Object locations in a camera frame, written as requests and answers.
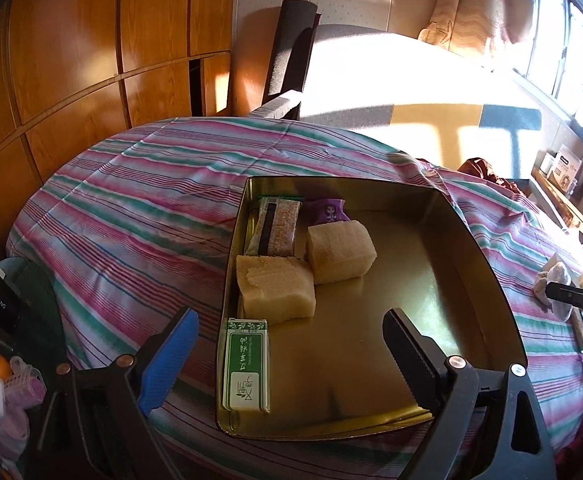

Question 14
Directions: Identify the green essential oil box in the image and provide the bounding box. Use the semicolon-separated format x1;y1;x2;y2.
221;318;271;413

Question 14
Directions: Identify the yellow sponge block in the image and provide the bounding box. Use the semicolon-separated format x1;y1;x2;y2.
307;220;377;285
236;256;316;325

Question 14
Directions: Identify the purple snack packet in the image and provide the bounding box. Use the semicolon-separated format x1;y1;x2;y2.
301;198;350;226

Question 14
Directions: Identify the white sock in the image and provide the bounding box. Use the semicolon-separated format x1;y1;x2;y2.
532;254;583;322

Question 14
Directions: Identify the wooden shelf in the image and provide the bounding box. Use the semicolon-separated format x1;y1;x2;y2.
530;150;583;236

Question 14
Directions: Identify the pink plastic basket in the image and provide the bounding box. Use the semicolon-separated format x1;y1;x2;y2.
4;356;46;410

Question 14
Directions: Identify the striped bed sheet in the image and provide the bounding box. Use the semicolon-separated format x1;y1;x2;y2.
6;117;583;479

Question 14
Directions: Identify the gold metal tin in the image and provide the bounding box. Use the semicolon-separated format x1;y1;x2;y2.
217;176;527;441

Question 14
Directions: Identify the brown crumpled cloth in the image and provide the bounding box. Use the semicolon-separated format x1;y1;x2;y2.
457;157;521;194

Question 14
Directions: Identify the beige curtain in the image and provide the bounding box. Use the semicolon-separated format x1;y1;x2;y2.
418;0;533;60

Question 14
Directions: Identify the wooden wardrobe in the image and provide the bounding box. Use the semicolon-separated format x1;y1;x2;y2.
0;0;234;255

